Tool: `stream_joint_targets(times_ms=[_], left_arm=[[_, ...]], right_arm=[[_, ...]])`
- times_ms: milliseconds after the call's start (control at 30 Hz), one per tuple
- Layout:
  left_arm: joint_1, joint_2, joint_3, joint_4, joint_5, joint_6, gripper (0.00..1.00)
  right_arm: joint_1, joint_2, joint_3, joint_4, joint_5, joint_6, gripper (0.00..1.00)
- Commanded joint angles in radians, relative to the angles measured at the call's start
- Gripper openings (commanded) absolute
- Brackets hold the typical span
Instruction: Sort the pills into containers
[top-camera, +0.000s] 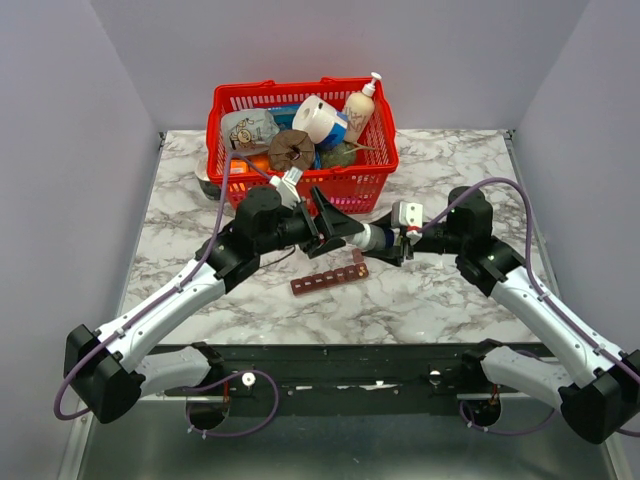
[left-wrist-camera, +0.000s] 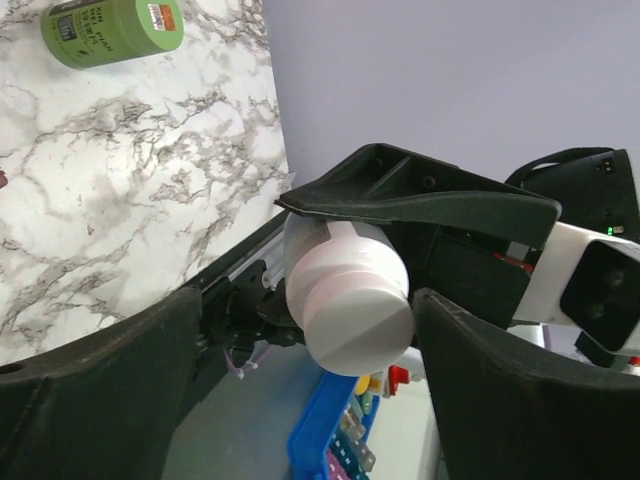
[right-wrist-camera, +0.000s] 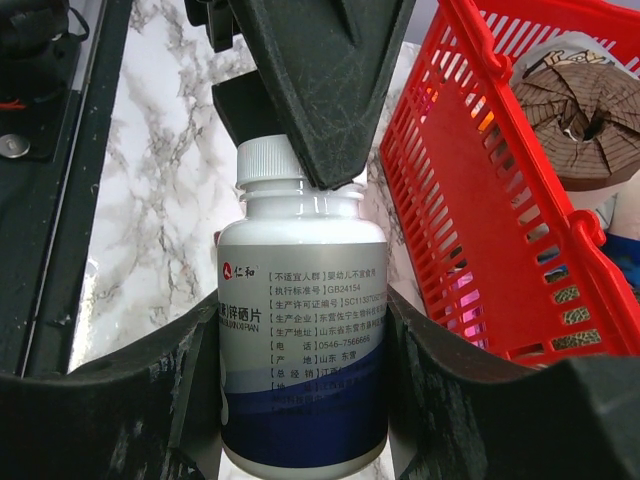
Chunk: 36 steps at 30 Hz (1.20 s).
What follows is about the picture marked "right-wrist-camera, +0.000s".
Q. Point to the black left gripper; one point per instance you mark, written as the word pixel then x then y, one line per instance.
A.
pixel 323 73

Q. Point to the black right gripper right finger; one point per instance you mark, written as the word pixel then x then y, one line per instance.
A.
pixel 459 412

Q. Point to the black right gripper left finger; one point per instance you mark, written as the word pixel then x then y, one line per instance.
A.
pixel 150 410

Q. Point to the white bottle cap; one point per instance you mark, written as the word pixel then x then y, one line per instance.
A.
pixel 269 165

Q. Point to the white pill bottle blue label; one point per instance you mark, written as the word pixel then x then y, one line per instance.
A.
pixel 302 289

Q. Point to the red plastic shopping basket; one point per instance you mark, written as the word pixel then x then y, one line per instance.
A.
pixel 501 256

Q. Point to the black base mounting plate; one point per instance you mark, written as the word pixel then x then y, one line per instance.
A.
pixel 60 66

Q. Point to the white toilet paper roll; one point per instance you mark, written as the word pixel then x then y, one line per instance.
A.
pixel 622 232

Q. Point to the grey cartoon snack bag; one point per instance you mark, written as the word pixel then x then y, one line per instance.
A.
pixel 568 48

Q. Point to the brown pleated paper package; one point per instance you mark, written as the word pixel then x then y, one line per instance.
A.
pixel 586 118

